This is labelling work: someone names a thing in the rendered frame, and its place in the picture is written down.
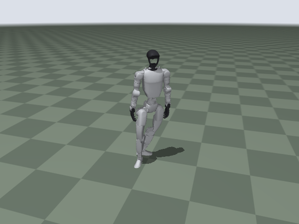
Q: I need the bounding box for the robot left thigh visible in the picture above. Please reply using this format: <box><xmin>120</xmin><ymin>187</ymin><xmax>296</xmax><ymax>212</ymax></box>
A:
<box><xmin>146</xmin><ymin>104</ymin><xmax>164</xmax><ymax>136</ymax></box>

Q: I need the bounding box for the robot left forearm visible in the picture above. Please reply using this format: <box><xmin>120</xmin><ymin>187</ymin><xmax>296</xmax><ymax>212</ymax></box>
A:
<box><xmin>164</xmin><ymin>91</ymin><xmax>171</xmax><ymax>106</ymax></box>

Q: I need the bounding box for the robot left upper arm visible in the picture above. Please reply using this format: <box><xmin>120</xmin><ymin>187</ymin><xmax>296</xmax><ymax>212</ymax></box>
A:
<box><xmin>162</xmin><ymin>69</ymin><xmax>171</xmax><ymax>93</ymax></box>

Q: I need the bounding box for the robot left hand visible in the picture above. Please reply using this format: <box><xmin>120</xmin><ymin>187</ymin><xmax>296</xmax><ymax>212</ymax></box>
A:
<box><xmin>163</xmin><ymin>104</ymin><xmax>170</xmax><ymax>119</ymax></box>

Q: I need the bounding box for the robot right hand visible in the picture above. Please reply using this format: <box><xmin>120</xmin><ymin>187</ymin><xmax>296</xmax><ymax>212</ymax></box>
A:
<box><xmin>130</xmin><ymin>108</ymin><xmax>136</xmax><ymax>122</ymax></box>

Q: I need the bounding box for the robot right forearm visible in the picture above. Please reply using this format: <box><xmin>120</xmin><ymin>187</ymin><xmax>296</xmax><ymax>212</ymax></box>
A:
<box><xmin>129</xmin><ymin>90</ymin><xmax>138</xmax><ymax>110</ymax></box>

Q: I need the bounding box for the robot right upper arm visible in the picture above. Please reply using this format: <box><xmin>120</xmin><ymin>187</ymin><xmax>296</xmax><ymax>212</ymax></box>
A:
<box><xmin>134</xmin><ymin>70</ymin><xmax>144</xmax><ymax>97</ymax></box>

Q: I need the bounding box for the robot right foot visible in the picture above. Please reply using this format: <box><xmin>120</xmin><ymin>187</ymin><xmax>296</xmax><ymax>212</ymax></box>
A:
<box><xmin>134</xmin><ymin>157</ymin><xmax>143</xmax><ymax>168</ymax></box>

